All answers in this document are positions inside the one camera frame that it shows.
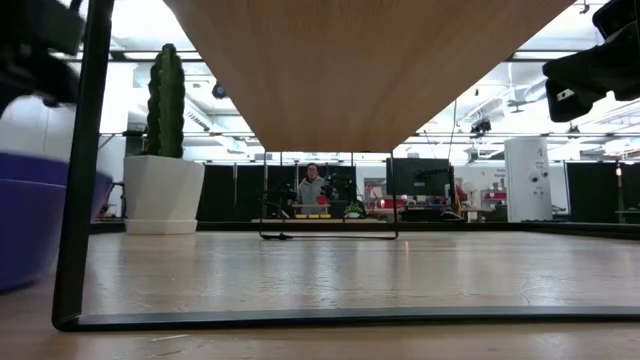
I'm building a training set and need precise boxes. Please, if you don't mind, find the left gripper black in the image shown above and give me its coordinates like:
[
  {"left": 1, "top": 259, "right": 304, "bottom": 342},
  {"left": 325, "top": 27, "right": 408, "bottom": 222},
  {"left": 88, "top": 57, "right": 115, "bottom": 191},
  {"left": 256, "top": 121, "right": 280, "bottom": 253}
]
[{"left": 0, "top": 0, "right": 87, "bottom": 110}]

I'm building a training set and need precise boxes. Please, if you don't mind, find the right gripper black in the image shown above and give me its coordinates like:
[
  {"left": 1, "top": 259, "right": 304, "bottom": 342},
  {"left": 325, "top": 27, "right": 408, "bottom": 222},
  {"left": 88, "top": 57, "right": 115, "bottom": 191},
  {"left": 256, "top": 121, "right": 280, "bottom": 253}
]
[{"left": 542, "top": 0, "right": 640, "bottom": 124}]

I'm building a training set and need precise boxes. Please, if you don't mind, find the white cylindrical column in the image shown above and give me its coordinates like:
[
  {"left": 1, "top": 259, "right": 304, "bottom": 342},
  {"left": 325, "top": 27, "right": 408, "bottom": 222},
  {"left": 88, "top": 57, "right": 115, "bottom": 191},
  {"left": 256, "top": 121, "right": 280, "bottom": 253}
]
[{"left": 503, "top": 136, "right": 554, "bottom": 223}]

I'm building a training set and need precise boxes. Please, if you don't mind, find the green cactus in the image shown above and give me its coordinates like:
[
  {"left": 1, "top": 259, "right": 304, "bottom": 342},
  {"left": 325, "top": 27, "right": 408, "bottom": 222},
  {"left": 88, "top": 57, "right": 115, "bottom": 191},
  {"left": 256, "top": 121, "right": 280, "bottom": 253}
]
[{"left": 145, "top": 43, "right": 187, "bottom": 159}]

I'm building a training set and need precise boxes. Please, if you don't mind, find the blue plastic bowl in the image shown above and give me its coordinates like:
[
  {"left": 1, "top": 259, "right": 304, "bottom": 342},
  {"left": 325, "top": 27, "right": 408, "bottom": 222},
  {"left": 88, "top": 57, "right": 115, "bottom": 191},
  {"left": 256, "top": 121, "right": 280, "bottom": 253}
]
[{"left": 0, "top": 151, "right": 115, "bottom": 294}]

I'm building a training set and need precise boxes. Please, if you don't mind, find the black computer monitor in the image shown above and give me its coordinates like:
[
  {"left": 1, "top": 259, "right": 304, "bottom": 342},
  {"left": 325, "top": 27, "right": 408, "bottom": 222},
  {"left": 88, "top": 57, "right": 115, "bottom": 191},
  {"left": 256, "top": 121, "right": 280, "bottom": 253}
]
[{"left": 385, "top": 157, "right": 454, "bottom": 199}]

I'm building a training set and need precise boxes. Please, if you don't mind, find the white hexagonal plant pot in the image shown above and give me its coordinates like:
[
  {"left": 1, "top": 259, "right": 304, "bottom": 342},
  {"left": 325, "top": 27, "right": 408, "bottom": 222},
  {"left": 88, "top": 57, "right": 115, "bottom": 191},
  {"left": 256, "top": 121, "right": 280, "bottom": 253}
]
[{"left": 122, "top": 154, "right": 206, "bottom": 236}]

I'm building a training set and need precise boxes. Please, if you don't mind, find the person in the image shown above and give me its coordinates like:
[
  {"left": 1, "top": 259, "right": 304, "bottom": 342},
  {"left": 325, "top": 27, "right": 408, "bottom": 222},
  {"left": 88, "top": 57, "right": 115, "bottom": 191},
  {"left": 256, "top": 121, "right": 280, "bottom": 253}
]
[{"left": 297, "top": 162, "right": 327, "bottom": 217}]

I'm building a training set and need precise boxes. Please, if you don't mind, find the black aluminium table frame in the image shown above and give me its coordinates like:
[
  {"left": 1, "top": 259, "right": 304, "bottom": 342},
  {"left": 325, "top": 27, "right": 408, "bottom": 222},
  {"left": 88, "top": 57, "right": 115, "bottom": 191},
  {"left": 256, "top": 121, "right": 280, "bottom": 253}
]
[{"left": 89, "top": 218, "right": 640, "bottom": 240}]

